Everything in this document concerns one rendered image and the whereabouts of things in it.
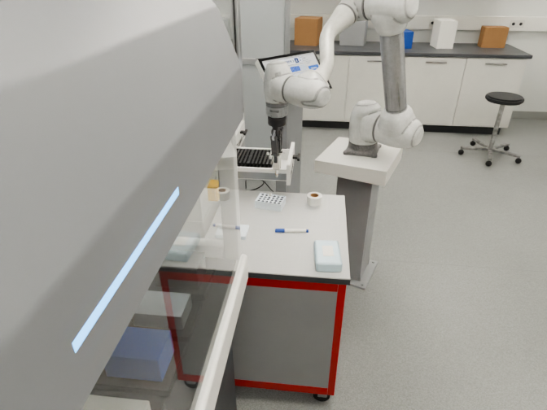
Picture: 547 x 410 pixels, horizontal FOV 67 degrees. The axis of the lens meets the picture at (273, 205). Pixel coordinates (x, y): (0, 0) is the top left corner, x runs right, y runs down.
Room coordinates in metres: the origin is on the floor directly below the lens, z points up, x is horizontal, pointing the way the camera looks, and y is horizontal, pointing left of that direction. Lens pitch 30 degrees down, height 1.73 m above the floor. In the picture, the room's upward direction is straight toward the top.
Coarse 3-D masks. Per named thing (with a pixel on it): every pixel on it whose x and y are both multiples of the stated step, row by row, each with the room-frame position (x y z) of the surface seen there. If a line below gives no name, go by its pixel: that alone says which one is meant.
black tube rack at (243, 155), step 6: (240, 150) 1.98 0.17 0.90; (246, 150) 1.98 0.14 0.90; (252, 150) 1.97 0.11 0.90; (258, 150) 1.98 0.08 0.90; (264, 150) 1.97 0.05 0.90; (270, 150) 1.97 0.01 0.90; (240, 156) 1.91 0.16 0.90; (246, 156) 1.90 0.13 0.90; (252, 156) 1.90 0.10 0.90; (258, 156) 1.90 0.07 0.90; (264, 156) 1.90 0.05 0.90; (240, 162) 1.83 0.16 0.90; (246, 162) 1.84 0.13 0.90; (252, 162) 1.83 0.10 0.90; (258, 162) 1.84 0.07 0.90; (264, 162) 1.83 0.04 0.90
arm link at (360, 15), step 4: (344, 0) 1.94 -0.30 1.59; (348, 0) 1.93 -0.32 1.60; (352, 0) 1.92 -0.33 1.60; (356, 0) 1.91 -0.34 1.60; (360, 0) 1.90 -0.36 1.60; (348, 4) 1.91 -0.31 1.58; (352, 4) 1.91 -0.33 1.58; (356, 4) 1.91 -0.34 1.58; (360, 4) 1.90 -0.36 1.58; (352, 8) 1.90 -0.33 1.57; (356, 8) 1.91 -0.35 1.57; (360, 8) 1.90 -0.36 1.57; (356, 12) 1.90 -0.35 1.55; (360, 12) 1.90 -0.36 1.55; (356, 16) 1.91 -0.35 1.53; (360, 16) 1.91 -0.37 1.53; (364, 16) 1.90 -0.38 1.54; (356, 20) 1.93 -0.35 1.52; (360, 20) 1.94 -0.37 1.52
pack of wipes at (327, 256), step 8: (320, 240) 1.32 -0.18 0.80; (320, 248) 1.26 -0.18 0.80; (328, 248) 1.26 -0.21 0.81; (336, 248) 1.26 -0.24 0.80; (320, 256) 1.21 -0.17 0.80; (328, 256) 1.21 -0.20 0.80; (336, 256) 1.21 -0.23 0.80; (320, 264) 1.18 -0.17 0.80; (328, 264) 1.17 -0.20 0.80; (336, 264) 1.17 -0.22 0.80
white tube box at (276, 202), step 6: (258, 198) 1.66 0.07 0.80; (264, 198) 1.67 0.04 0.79; (270, 198) 1.66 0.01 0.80; (276, 198) 1.67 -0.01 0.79; (282, 198) 1.66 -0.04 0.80; (258, 204) 1.63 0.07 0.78; (264, 204) 1.62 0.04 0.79; (270, 204) 1.62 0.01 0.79; (276, 204) 1.61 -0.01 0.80; (282, 204) 1.63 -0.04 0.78; (270, 210) 1.62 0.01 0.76; (276, 210) 1.61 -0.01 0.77
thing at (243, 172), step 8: (288, 152) 2.00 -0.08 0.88; (240, 168) 1.79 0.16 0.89; (248, 168) 1.78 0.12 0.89; (256, 168) 1.78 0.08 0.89; (264, 168) 1.78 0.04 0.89; (272, 168) 1.77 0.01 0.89; (280, 168) 1.77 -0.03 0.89; (240, 176) 1.79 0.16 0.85; (248, 176) 1.78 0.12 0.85; (256, 176) 1.78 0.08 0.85; (264, 176) 1.77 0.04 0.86; (272, 176) 1.77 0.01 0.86; (280, 176) 1.76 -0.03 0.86
